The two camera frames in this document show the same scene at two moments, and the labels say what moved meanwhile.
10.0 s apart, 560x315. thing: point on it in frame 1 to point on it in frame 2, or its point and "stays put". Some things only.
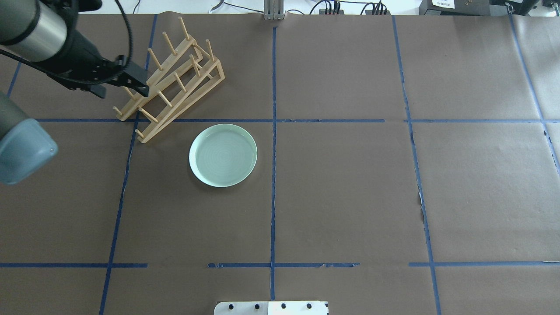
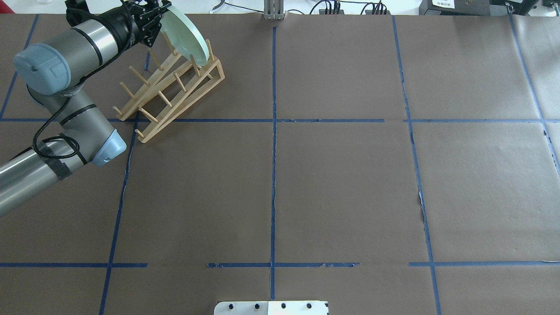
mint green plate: (223, 155) to (184, 36)
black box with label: (467, 8) stays put
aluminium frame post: (274, 10) stays put
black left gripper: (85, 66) to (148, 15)
